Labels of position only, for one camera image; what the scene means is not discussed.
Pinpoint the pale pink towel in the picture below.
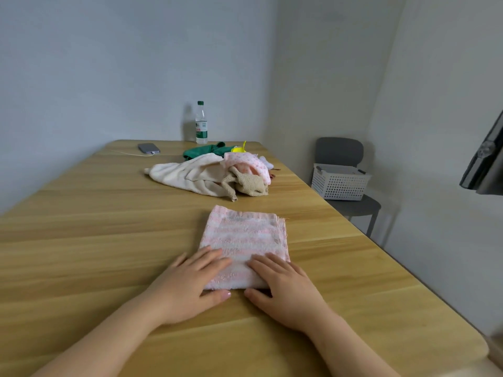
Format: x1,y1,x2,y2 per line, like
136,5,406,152
198,204,291,291

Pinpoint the grey chair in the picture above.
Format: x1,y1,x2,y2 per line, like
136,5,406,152
314,137,382,238

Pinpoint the person's right hand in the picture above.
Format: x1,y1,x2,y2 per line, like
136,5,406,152
244,253,331,334

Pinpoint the pink dotted cloth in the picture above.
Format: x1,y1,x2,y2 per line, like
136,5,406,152
222,151,272,186

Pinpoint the clear green-label water bottle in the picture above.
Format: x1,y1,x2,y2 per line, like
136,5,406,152
195,101,209,145

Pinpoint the small white towel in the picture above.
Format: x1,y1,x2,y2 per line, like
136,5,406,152
144,152,236,199

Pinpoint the tan brown towel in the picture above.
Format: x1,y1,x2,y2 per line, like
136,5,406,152
222,165,270,203

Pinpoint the white charging cable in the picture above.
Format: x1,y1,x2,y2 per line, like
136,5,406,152
112,149,156,158

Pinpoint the green cloth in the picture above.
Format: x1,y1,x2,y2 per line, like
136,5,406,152
183,141,236,161

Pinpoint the dark grey curtain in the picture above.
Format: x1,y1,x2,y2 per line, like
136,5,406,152
460,109,503,196

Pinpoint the person's left hand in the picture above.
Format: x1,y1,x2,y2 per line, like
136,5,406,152
145,246,233,326

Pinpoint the white plastic basket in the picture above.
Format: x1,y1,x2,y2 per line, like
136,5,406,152
311,163,372,202

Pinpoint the person's left forearm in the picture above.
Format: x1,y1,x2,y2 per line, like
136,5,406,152
31,294,166,377

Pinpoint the wooden table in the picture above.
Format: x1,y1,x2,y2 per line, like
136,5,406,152
0,140,490,377

